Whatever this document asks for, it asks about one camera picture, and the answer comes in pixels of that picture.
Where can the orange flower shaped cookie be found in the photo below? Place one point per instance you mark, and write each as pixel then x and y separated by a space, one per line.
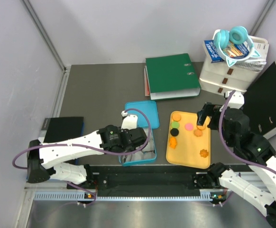
pixel 204 153

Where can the green round cookie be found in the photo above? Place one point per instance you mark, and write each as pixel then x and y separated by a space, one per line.
pixel 175 124

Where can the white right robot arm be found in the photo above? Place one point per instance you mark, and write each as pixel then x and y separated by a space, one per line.
pixel 250 148

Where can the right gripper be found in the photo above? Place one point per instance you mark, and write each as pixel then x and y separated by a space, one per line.
pixel 208 109

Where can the pink round cookie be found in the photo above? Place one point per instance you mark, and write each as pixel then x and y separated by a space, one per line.
pixel 189 126

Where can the spiral notebook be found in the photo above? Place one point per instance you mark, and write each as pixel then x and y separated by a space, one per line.
pixel 257 66

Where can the black sandwich cookie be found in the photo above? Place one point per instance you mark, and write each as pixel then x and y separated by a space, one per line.
pixel 174 132

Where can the yellow plastic tray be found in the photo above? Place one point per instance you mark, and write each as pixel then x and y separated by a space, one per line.
pixel 187 151

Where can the red folder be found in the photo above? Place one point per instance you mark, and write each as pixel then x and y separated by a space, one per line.
pixel 147 91

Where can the orange fish shaped cookie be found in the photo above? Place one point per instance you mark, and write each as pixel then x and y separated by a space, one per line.
pixel 172 143

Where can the teal cat ear headphones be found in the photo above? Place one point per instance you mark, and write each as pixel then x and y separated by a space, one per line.
pixel 237 37

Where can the green ring binder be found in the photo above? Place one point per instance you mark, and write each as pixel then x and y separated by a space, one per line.
pixel 172 77

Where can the black ring binder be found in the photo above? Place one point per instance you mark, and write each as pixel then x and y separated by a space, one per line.
pixel 260 103

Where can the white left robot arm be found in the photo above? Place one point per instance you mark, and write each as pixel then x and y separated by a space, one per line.
pixel 51 160

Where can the blue white book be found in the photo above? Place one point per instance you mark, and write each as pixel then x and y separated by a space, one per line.
pixel 233 51

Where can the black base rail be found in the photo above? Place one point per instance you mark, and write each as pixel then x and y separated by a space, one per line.
pixel 148 181

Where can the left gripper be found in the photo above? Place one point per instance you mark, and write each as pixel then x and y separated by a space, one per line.
pixel 123 130

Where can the orange dotted round cookie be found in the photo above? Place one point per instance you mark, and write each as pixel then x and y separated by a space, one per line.
pixel 176 117

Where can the blue cookie tin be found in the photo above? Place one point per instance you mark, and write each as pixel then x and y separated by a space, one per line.
pixel 147 155

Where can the black notebook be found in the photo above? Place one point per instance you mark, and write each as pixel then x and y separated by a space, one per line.
pixel 60 129

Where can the white drawer unit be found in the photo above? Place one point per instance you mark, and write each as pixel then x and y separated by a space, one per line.
pixel 218 78

